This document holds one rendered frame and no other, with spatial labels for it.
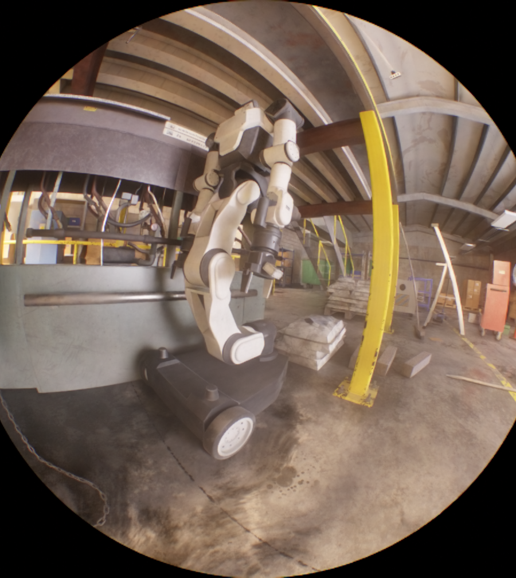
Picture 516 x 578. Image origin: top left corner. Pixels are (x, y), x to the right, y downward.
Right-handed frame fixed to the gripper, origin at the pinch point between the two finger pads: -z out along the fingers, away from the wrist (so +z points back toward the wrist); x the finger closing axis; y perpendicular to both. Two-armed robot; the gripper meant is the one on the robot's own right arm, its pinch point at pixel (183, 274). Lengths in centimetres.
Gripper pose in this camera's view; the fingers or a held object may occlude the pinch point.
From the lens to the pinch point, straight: 91.7
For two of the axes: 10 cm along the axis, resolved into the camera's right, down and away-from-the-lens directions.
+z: 2.0, -9.8, 0.6
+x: -5.9, -1.7, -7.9
